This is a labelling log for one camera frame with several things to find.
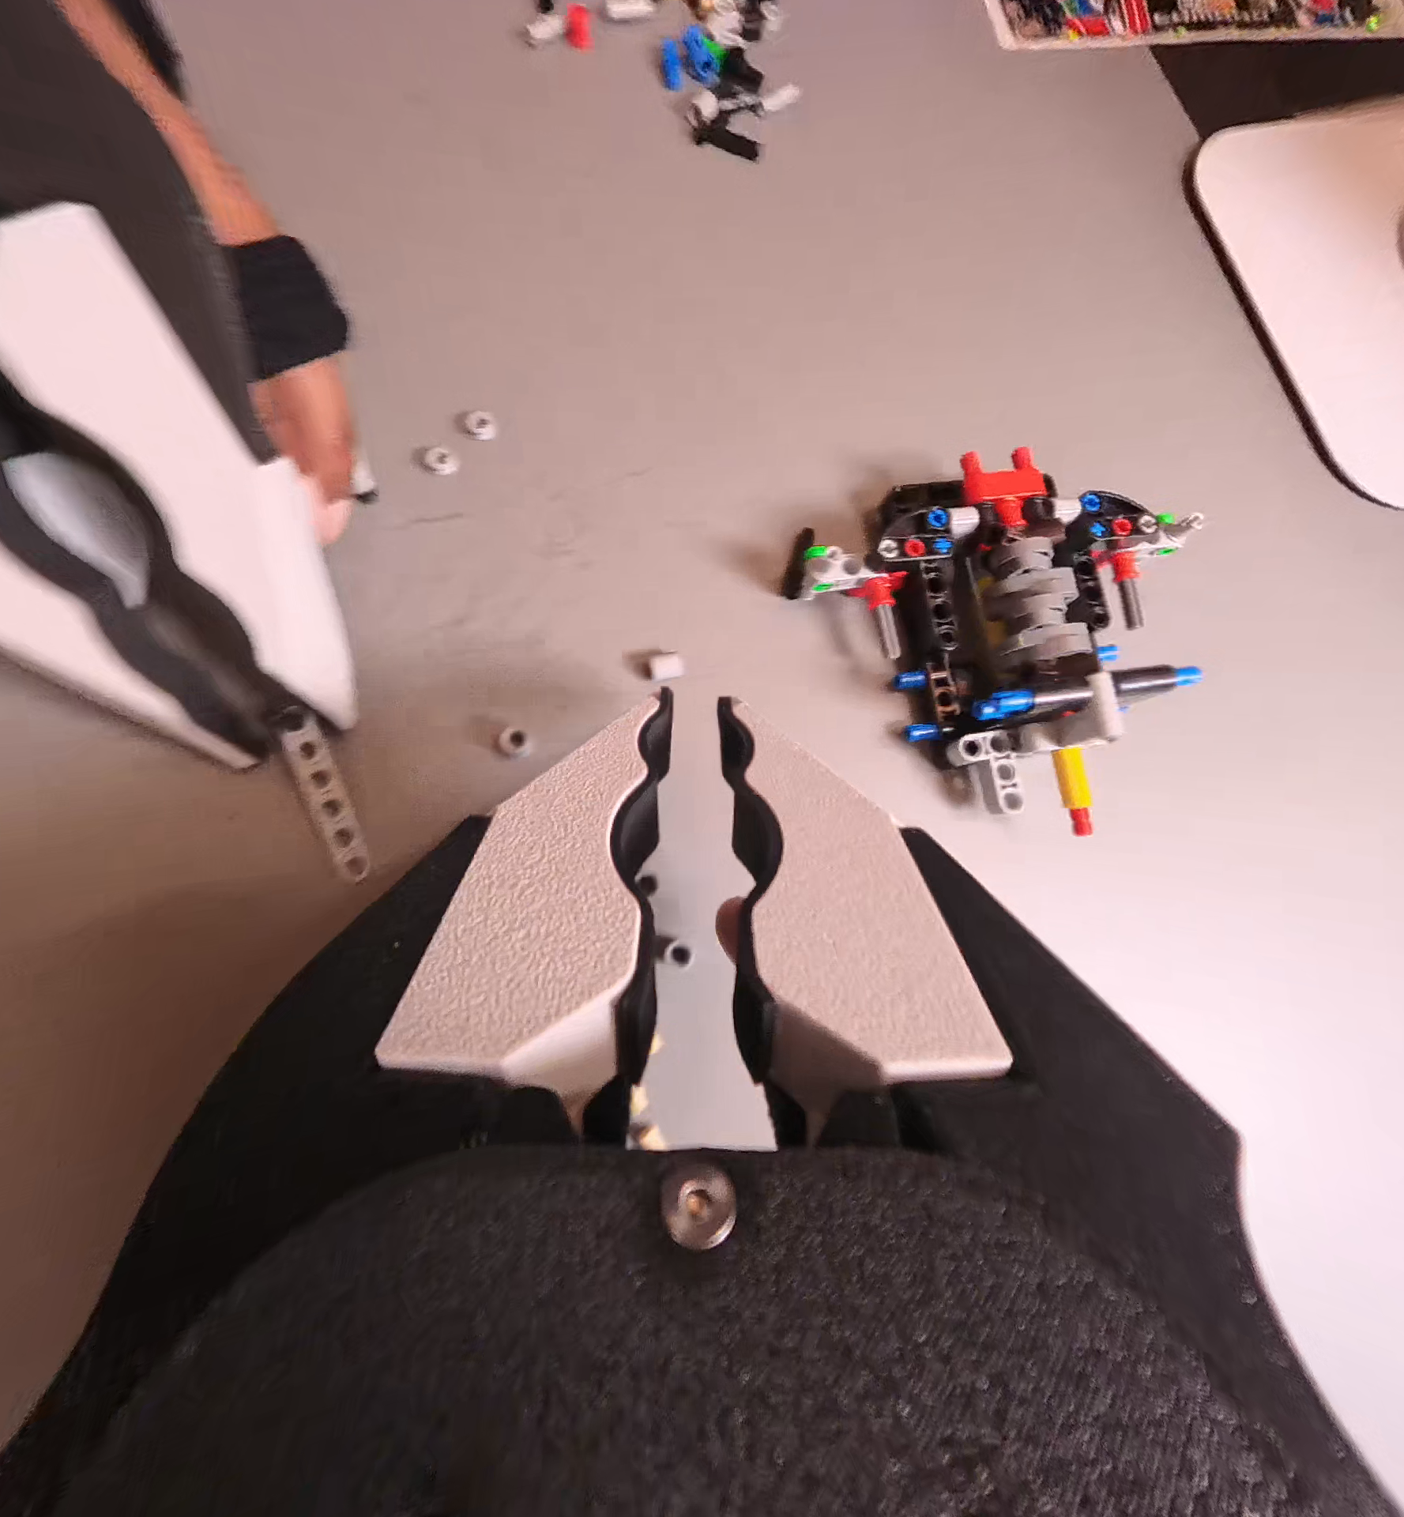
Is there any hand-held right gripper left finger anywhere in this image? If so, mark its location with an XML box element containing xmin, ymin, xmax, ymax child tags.
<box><xmin>375</xmin><ymin>687</ymin><xmax>676</xmax><ymax>1141</ymax></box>

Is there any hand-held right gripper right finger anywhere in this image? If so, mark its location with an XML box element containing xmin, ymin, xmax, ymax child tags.
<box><xmin>715</xmin><ymin>698</ymin><xmax>1018</xmax><ymax>1141</ymax></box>

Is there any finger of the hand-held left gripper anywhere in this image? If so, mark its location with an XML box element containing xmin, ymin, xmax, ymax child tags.
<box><xmin>0</xmin><ymin>205</ymin><xmax>359</xmax><ymax>728</ymax></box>
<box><xmin>0</xmin><ymin>355</ymin><xmax>271</xmax><ymax>768</ymax></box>

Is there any partly built lego car chassis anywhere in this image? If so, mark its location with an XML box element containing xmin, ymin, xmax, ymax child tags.
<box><xmin>781</xmin><ymin>445</ymin><xmax>1206</xmax><ymax>839</ymax></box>

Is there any pile of loose lego pieces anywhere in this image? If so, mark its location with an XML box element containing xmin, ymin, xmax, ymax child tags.
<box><xmin>523</xmin><ymin>0</ymin><xmax>804</xmax><ymax>164</ymax></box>

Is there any colourful lego instruction booklet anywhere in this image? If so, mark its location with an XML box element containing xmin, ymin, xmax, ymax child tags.
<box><xmin>983</xmin><ymin>0</ymin><xmax>1404</xmax><ymax>51</ymax></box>

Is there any person's left hand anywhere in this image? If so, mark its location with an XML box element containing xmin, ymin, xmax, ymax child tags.
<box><xmin>228</xmin><ymin>235</ymin><xmax>361</xmax><ymax>544</ymax></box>

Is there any white monitor stand base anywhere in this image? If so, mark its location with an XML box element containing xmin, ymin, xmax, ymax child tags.
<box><xmin>1186</xmin><ymin>92</ymin><xmax>1404</xmax><ymax>513</ymax></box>

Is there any black mat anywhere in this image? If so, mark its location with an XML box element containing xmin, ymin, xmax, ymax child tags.
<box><xmin>1151</xmin><ymin>36</ymin><xmax>1404</xmax><ymax>141</ymax></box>

